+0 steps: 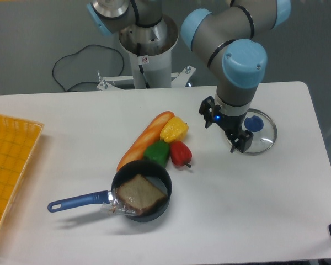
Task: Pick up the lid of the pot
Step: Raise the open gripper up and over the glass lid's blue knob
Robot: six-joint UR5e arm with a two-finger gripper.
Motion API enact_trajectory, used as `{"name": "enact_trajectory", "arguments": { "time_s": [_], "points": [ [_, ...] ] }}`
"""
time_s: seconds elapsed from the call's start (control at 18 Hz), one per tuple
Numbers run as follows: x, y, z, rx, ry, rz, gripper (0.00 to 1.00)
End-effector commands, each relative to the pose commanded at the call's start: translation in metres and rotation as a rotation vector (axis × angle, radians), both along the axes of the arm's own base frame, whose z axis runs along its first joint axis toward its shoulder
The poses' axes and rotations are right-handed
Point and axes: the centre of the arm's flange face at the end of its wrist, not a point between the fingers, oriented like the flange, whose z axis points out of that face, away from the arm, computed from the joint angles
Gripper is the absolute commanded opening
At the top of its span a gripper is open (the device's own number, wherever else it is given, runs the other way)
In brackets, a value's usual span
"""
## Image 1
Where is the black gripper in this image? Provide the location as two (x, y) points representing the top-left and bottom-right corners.
(199, 96), (254, 153)

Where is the glass pot lid blue knob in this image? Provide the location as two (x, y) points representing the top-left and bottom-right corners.
(225, 108), (278, 156)

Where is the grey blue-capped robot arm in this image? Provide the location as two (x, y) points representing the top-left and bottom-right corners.
(87, 1), (291, 154)

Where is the yellow toy bell pepper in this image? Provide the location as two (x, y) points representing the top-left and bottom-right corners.
(160, 116), (189, 143)

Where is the red toy bell pepper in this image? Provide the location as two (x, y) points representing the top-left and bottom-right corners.
(170, 141), (192, 168)

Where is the green toy bell pepper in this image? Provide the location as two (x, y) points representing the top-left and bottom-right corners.
(143, 140), (170, 168)

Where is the orange toy baguette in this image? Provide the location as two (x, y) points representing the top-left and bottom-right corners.
(116, 111), (175, 171)

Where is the wrapped brown bread slice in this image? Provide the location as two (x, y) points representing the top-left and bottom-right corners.
(101, 174), (168, 217)

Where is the yellow woven basket tray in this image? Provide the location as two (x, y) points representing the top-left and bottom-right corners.
(0, 114), (44, 229)

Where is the black saucepan blue handle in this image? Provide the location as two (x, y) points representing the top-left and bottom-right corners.
(47, 160), (172, 222)

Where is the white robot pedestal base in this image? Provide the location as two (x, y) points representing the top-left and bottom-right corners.
(96, 15), (197, 91)

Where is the black floor cable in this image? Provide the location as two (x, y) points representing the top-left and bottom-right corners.
(52, 44), (125, 93)

